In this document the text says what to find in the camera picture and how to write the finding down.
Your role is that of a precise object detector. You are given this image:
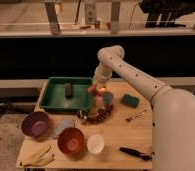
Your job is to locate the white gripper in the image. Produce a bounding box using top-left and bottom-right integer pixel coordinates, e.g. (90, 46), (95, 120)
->
(93, 65), (111, 85)

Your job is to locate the red orange pepper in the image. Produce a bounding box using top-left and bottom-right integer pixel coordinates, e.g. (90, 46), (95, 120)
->
(87, 84), (97, 93)

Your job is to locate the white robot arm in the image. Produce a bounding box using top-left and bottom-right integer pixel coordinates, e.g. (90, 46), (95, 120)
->
(94, 45), (195, 171)

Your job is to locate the orange fruit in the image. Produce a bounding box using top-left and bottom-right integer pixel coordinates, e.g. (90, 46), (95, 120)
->
(98, 87), (107, 94)

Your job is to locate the blue grey cup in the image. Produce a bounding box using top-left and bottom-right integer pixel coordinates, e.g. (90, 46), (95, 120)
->
(102, 92), (114, 105)

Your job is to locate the green sponge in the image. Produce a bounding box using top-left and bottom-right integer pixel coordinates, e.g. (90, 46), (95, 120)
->
(121, 94), (139, 108)

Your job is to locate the green plastic tray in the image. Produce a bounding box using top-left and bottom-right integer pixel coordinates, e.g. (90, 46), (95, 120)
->
(39, 77), (93, 112)

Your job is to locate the dark block in tray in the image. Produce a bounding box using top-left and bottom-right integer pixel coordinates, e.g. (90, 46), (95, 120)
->
(64, 83), (72, 98)

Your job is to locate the dark grape bunch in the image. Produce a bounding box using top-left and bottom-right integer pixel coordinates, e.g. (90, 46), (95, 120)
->
(87, 105), (113, 123)

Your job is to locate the metal fork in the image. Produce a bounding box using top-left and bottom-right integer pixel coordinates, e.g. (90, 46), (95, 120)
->
(125, 109), (147, 122)

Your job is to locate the white cup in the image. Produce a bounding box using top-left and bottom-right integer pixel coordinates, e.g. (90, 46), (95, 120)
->
(87, 134), (105, 155)

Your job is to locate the red orange bowl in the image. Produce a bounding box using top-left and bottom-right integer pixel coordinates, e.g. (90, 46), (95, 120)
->
(57, 127), (84, 156)

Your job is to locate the purple bowl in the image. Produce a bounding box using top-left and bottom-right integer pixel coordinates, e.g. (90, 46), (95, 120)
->
(21, 111), (50, 138)

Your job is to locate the yellow banana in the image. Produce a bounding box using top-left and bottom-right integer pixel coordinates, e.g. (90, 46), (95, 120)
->
(20, 144), (54, 167)

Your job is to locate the black handled tool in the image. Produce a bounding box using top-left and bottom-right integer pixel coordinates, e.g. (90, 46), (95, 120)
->
(119, 147), (152, 161)

